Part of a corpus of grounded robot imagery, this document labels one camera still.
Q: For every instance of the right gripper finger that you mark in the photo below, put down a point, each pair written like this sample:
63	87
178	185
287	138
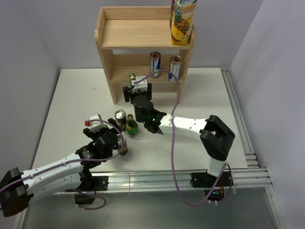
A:
128	94
148	93

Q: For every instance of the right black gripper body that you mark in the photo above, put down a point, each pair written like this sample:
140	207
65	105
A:
138	119

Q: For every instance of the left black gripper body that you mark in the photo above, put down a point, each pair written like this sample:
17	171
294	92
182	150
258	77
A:
102	133

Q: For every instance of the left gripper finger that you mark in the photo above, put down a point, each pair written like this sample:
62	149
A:
113	129
90	134

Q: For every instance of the green glass bottle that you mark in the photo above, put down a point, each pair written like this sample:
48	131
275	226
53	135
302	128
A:
132	77
132	127

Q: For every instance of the black can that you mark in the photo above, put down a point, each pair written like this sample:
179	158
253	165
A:
122	146
120	117

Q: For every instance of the silver red-top can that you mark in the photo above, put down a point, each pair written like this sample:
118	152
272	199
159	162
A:
155	62
174	69

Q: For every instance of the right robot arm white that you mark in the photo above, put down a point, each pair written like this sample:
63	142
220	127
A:
216	137

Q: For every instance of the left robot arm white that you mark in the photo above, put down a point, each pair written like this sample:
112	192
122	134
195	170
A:
18	188

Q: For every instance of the wooden two-tier shelf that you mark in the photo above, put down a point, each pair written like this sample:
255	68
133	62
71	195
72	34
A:
135	28

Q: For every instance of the pineapple juice carton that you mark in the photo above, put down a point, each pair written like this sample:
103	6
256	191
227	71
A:
181	21

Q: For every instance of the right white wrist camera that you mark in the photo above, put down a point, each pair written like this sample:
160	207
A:
139	84

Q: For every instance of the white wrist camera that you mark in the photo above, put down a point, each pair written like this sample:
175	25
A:
139	84
94	124

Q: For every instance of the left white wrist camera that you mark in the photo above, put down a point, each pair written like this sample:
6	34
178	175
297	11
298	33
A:
94	124

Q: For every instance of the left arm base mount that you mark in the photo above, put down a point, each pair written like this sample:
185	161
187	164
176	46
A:
97	183

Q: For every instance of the front aluminium rail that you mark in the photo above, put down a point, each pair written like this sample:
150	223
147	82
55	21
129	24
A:
137	181

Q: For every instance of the aluminium rail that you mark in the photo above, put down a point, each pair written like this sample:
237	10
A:
137	181
249	153

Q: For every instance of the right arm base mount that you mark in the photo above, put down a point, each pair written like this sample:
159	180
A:
206	181

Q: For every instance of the right side aluminium rail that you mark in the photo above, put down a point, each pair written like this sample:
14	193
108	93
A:
249	153

